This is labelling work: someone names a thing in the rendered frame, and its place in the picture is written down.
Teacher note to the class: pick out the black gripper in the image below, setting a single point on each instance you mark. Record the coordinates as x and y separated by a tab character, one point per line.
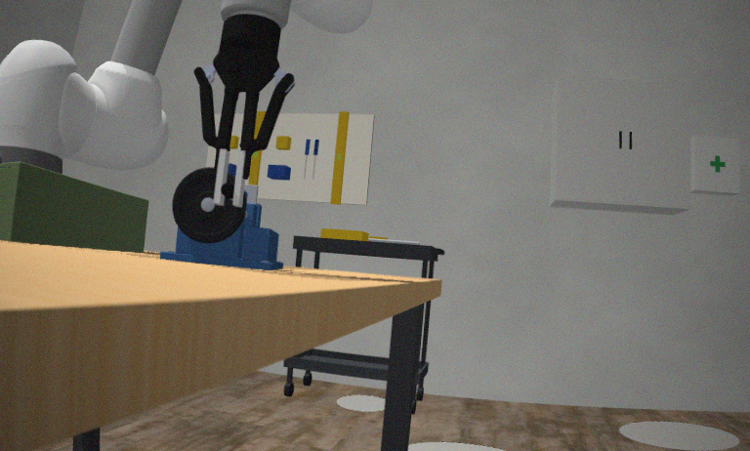
247	60

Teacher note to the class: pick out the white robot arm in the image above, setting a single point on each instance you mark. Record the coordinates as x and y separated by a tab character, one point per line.
49	112

